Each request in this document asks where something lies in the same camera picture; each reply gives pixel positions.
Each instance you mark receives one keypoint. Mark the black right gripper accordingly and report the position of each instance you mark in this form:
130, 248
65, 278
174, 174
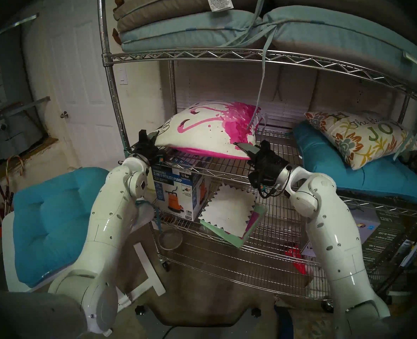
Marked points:
268, 165

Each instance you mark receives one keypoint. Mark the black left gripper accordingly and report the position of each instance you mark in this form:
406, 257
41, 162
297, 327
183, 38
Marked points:
147, 152

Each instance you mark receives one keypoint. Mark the pink flamingo throw pillow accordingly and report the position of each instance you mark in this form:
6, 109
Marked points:
208, 130

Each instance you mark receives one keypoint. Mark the floral JOY throw pillow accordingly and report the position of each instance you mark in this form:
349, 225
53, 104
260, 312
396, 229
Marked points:
360, 140

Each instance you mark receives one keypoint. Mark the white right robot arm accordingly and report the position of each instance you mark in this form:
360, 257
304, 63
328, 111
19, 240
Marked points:
335, 243

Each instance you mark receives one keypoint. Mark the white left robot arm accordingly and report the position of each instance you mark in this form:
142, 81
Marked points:
113, 229

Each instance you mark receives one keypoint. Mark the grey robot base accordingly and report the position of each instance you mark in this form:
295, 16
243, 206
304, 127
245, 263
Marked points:
201, 324

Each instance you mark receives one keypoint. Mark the light blue cushion tie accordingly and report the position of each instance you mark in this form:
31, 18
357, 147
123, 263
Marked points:
264, 77
411, 140

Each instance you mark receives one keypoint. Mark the teal tufted seat cushion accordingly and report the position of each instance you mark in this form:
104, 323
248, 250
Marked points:
328, 168

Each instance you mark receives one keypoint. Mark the light blue bench cushion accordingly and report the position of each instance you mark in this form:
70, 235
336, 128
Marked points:
190, 29

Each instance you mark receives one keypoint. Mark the blue and taupe bench cushion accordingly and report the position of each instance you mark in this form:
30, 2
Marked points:
335, 29

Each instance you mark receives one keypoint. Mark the small white cushion tag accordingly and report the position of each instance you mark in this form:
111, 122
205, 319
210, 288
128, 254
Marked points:
410, 57

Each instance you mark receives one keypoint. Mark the utility pump cardboard box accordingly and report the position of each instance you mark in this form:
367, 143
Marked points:
175, 193

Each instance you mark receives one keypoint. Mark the magenta paper folder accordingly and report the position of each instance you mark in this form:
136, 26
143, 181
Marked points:
252, 223

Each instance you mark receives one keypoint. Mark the metal door knob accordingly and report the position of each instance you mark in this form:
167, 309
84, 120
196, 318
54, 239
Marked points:
64, 114

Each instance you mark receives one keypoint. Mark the white panel door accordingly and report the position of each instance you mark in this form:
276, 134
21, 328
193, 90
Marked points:
77, 77

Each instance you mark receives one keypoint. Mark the clear glass bowl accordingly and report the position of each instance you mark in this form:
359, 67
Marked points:
170, 240

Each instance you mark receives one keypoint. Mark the red plastic item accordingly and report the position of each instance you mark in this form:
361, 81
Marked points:
296, 259

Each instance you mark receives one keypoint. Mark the grey metal bar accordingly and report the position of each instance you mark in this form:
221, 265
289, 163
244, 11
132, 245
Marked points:
22, 106

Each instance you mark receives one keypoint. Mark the white folding table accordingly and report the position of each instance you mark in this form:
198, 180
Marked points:
148, 271

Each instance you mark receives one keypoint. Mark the grey water heater tank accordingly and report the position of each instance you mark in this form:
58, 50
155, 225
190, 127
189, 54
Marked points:
12, 135

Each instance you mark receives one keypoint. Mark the red white candy cane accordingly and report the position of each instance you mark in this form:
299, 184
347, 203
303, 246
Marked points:
8, 163

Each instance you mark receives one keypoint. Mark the white care label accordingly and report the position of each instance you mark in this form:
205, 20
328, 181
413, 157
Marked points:
219, 0

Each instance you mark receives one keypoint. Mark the LED lamp product box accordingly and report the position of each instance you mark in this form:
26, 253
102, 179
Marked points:
381, 232

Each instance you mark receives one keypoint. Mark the black floor knob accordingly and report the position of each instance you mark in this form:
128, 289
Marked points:
140, 310
255, 312

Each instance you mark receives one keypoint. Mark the blue cloth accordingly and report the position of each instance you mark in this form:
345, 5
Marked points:
284, 322

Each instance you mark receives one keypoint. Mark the white light switch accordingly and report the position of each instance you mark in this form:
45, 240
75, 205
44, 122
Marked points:
123, 76

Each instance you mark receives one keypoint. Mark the wall power outlet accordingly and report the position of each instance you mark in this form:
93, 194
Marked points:
361, 93

